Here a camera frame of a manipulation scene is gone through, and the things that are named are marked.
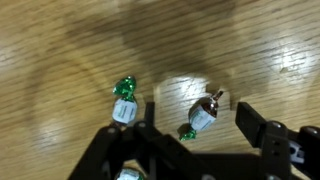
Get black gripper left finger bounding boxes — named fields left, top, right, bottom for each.
left=67, top=101, right=215, bottom=180

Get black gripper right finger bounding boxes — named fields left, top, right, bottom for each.
left=234, top=101, right=320, bottom=180

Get green white sweet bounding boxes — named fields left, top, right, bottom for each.
left=111, top=75, right=139, bottom=127
left=178, top=90, right=225, bottom=142
left=114, top=167, right=147, bottom=180

